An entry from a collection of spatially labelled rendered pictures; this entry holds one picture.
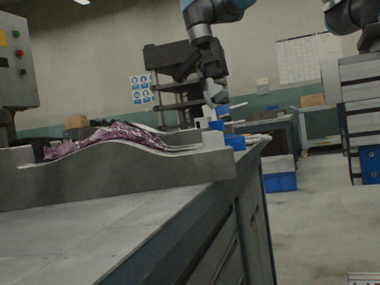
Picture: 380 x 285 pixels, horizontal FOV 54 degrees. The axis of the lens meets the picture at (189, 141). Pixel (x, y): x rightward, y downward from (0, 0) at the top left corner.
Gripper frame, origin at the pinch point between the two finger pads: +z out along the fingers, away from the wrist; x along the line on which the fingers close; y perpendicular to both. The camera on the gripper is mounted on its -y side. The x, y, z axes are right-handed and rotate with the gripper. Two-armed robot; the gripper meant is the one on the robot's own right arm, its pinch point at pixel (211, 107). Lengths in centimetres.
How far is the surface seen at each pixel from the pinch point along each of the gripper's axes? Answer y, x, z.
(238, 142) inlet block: 11.9, -37.8, 15.9
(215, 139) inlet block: 8.0, -39.6, 14.4
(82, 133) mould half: -33.8, -17.9, 0.1
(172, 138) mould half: -8.4, -17.0, 8.5
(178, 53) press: -105, 357, -158
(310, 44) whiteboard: 78, 617, -186
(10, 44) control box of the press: -78, 12, -52
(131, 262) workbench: 6, -76, 27
